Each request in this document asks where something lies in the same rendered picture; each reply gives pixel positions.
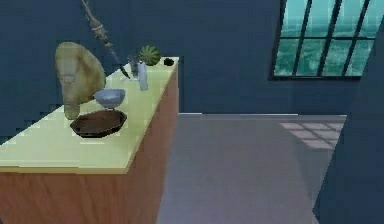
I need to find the green striped watermelon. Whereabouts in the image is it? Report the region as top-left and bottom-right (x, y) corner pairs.
(138, 45), (162, 67)

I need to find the clear glass bottle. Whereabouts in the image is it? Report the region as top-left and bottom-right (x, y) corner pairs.
(137, 61), (149, 92)

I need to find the small grey glass vase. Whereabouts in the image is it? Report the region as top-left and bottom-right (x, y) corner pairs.
(127, 55), (141, 80)

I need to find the pale blue bowl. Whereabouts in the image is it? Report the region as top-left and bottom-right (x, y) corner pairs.
(93, 88), (127, 109)

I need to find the wooden counter with yellow top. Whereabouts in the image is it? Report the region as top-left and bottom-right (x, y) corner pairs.
(0, 56), (180, 224)

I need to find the dark brown shallow dish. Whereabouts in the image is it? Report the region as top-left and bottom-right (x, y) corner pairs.
(69, 109), (128, 139)

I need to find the tan rounded sculpture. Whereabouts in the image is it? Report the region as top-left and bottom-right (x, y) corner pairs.
(54, 41), (107, 121)

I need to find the brown twisted branch stick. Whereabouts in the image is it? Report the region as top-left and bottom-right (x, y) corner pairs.
(81, 0), (131, 80)

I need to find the black framed window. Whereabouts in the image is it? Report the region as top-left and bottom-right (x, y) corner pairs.
(269, 0), (384, 81)

